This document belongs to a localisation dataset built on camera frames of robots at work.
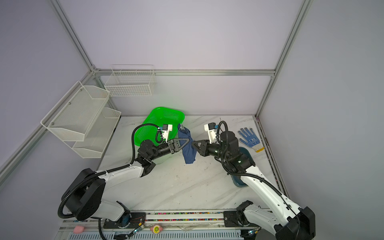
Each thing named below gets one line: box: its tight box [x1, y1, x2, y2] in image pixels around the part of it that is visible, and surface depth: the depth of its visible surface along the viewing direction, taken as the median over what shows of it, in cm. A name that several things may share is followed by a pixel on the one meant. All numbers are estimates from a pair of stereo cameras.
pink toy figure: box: [73, 225, 85, 234], surface depth 71 cm
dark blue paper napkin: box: [177, 123, 197, 164], surface depth 71 cm
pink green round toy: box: [150, 224, 164, 234], surface depth 69 cm
